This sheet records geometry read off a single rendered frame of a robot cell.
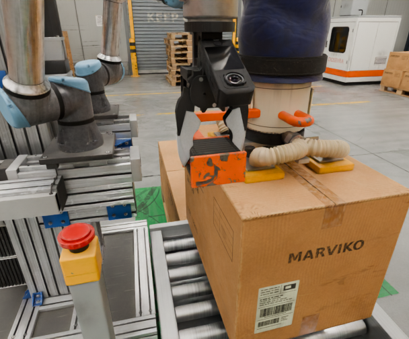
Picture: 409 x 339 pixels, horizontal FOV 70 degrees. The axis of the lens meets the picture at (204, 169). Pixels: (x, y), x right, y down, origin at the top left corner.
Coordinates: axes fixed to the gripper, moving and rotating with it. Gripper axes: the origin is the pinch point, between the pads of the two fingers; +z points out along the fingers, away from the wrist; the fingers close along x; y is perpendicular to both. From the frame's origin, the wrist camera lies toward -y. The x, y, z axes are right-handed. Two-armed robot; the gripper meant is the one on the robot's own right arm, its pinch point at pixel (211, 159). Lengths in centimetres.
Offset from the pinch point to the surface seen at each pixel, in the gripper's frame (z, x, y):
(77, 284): 28.4, 26.1, 7.6
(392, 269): 121, -142, 68
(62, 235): 17.6, 27.4, 10.0
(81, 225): 17.6, 24.2, 12.5
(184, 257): 67, -4, 53
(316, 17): -21.5, -28.9, 20.9
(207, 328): 66, -5, 18
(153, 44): 22, -87, 1021
